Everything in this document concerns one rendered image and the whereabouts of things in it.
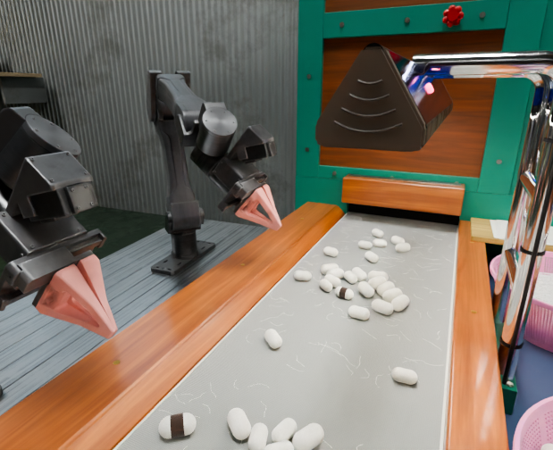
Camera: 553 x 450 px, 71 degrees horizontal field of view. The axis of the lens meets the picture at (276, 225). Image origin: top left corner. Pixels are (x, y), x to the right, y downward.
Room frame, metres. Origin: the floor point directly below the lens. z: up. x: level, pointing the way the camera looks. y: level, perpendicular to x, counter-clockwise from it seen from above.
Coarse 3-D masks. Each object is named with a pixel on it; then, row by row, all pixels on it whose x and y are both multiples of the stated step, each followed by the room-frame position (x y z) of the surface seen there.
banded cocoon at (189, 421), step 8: (168, 416) 0.32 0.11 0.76; (184, 416) 0.32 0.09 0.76; (192, 416) 0.32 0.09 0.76; (160, 424) 0.31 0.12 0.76; (168, 424) 0.31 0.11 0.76; (184, 424) 0.31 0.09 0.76; (192, 424) 0.31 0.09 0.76; (160, 432) 0.31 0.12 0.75; (168, 432) 0.30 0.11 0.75; (184, 432) 0.31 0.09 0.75
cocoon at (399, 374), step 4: (396, 368) 0.40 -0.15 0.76; (400, 368) 0.40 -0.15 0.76; (392, 372) 0.40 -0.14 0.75; (396, 372) 0.39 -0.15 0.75; (400, 372) 0.39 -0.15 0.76; (404, 372) 0.39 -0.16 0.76; (408, 372) 0.39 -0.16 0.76; (412, 372) 0.39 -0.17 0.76; (392, 376) 0.39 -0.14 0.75; (396, 376) 0.39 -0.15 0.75; (400, 376) 0.39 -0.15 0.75; (404, 376) 0.39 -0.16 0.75; (408, 376) 0.39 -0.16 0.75; (412, 376) 0.39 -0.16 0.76; (416, 376) 0.39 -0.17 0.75; (396, 380) 0.39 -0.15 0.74; (400, 380) 0.39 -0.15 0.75; (404, 380) 0.39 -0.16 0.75; (408, 380) 0.38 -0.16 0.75; (412, 380) 0.38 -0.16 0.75; (416, 380) 0.39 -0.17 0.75; (412, 384) 0.38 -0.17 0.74
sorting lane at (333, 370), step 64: (320, 256) 0.78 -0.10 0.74; (384, 256) 0.78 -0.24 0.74; (448, 256) 0.78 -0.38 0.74; (256, 320) 0.53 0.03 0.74; (320, 320) 0.53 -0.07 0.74; (384, 320) 0.53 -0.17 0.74; (448, 320) 0.53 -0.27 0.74; (192, 384) 0.39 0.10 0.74; (256, 384) 0.39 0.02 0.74; (320, 384) 0.39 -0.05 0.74; (384, 384) 0.39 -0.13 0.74; (128, 448) 0.30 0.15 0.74; (192, 448) 0.30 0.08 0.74; (320, 448) 0.30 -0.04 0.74; (384, 448) 0.30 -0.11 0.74
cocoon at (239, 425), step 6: (234, 408) 0.33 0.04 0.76; (228, 414) 0.33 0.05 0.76; (234, 414) 0.32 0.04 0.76; (240, 414) 0.32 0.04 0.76; (228, 420) 0.32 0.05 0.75; (234, 420) 0.32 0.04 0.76; (240, 420) 0.31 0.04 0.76; (246, 420) 0.32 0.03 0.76; (234, 426) 0.31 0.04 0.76; (240, 426) 0.31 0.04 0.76; (246, 426) 0.31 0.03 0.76; (234, 432) 0.31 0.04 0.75; (240, 432) 0.30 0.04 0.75; (246, 432) 0.31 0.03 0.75; (240, 438) 0.30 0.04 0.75
